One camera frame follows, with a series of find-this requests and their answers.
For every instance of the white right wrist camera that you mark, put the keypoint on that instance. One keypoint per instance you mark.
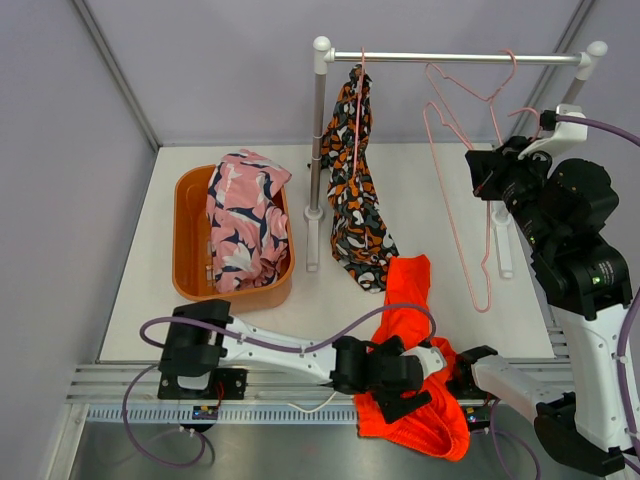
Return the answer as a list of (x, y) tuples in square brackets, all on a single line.
[(564, 133)]

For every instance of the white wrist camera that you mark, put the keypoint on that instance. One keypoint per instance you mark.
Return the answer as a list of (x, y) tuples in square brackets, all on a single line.
[(564, 133), (430, 359)]

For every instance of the black orange patterned shorts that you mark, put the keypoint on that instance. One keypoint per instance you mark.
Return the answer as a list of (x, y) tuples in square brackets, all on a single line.
[(359, 238)]

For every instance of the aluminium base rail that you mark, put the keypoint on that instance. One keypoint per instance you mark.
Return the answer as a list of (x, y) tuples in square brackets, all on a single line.
[(245, 397)]

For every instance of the pink hanger under patterned shorts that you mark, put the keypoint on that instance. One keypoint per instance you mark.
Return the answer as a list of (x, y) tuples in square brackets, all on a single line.
[(358, 112)]

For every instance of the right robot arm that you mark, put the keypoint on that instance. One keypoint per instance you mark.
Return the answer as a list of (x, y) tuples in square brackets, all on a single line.
[(560, 209)]

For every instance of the orange plastic basket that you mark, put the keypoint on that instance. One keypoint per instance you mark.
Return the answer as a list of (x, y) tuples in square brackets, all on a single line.
[(192, 258)]

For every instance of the silver clothes rack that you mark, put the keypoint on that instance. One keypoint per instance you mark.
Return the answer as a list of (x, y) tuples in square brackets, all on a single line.
[(325, 54)]

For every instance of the pink navy patterned shorts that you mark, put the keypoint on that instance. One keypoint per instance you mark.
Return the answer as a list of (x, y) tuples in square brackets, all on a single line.
[(248, 230)]

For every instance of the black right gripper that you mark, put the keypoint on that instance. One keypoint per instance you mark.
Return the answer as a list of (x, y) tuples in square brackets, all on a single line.
[(489, 170)]

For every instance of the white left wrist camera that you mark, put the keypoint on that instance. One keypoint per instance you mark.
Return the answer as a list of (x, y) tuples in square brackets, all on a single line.
[(430, 359)]

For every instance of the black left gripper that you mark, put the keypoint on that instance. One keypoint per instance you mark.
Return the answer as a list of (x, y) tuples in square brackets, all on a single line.
[(392, 404)]

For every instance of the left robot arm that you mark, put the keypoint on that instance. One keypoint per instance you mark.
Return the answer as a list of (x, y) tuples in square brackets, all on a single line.
[(207, 350)]

